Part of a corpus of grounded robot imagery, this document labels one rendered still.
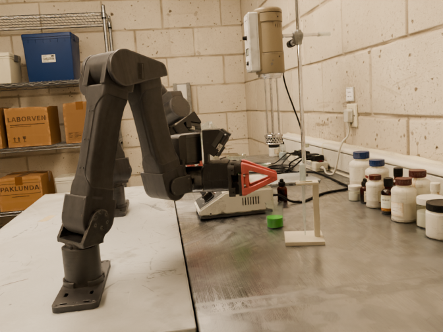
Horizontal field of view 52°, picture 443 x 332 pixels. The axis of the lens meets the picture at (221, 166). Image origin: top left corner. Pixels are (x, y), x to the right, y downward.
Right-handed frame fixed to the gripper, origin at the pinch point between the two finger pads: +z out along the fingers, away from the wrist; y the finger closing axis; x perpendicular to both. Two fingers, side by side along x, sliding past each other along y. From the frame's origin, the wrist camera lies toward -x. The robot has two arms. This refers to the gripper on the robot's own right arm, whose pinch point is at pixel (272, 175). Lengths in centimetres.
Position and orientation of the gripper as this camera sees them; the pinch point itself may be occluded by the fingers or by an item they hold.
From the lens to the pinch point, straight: 96.4
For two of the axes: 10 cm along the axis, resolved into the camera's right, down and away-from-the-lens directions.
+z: 9.9, -0.5, -0.9
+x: 0.6, 9.9, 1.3
